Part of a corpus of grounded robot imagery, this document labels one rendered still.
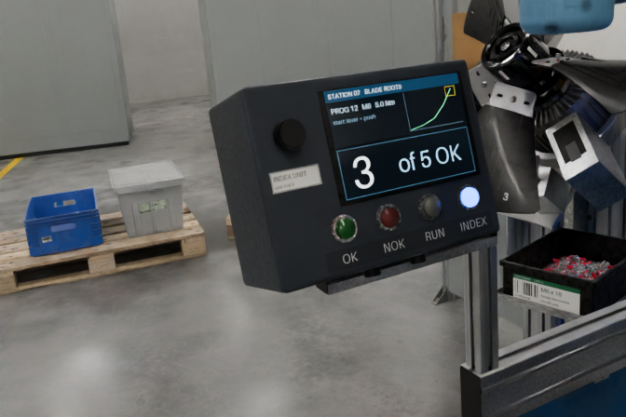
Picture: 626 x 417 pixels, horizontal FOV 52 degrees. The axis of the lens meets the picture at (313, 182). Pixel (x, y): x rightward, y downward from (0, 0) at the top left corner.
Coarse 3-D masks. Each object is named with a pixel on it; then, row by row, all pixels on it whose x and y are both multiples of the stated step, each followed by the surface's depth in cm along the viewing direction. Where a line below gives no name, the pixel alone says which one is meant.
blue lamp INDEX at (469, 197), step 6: (462, 186) 67; (468, 186) 67; (462, 192) 67; (468, 192) 66; (474, 192) 66; (462, 198) 66; (468, 198) 66; (474, 198) 66; (462, 204) 66; (468, 204) 66; (474, 204) 67
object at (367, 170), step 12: (372, 144) 62; (336, 156) 61; (348, 156) 61; (360, 156) 62; (372, 156) 62; (348, 168) 61; (360, 168) 62; (372, 168) 62; (384, 168) 63; (348, 180) 61; (360, 180) 62; (372, 180) 62; (384, 180) 63; (348, 192) 61; (360, 192) 62; (372, 192) 62; (384, 192) 63
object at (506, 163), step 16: (480, 112) 133; (496, 112) 132; (512, 112) 132; (480, 128) 131; (496, 128) 131; (512, 128) 130; (528, 128) 131; (496, 144) 129; (512, 144) 129; (528, 144) 129; (496, 160) 128; (512, 160) 127; (528, 160) 127; (496, 176) 126; (512, 176) 126; (528, 176) 125; (496, 192) 125; (512, 192) 124; (528, 192) 123; (512, 208) 122; (528, 208) 122
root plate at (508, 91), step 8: (496, 88) 135; (504, 88) 135; (512, 88) 135; (520, 88) 135; (496, 96) 134; (504, 96) 134; (520, 96) 134; (528, 96) 134; (536, 96) 134; (496, 104) 134; (504, 104) 133; (512, 104) 133; (520, 104) 133; (520, 112) 133; (528, 112) 133
